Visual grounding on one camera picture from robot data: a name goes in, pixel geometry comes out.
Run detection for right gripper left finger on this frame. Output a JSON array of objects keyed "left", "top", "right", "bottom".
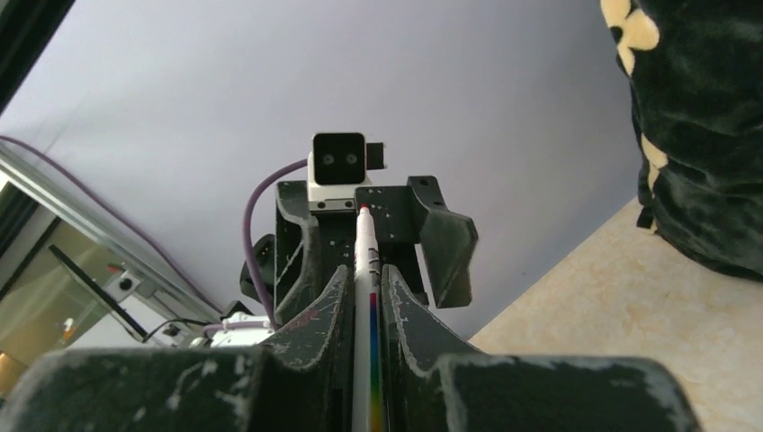
[{"left": 1, "top": 265, "right": 352, "bottom": 431}]

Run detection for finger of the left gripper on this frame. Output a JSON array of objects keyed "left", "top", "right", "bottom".
[
  {"left": 408, "top": 175, "right": 479, "bottom": 309},
  {"left": 274, "top": 181, "right": 321, "bottom": 325}
]

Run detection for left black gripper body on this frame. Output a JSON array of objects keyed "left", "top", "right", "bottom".
[{"left": 274, "top": 175, "right": 444, "bottom": 325}]

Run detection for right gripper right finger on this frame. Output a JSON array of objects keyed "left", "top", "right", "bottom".
[{"left": 381, "top": 265, "right": 701, "bottom": 431}]

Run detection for red capped white marker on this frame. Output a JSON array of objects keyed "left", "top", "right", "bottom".
[{"left": 351, "top": 204, "right": 386, "bottom": 432}]

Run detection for black floral fleece blanket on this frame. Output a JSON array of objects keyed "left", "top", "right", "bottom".
[{"left": 599, "top": 0, "right": 762, "bottom": 282}]

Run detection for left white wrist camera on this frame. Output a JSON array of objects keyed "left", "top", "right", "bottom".
[{"left": 307, "top": 132, "right": 387, "bottom": 213}]

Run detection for left aluminium frame rail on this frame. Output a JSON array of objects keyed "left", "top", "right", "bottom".
[{"left": 1, "top": 135, "right": 221, "bottom": 320}]

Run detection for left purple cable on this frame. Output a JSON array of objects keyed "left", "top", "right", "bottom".
[{"left": 0, "top": 135, "right": 310, "bottom": 326}]

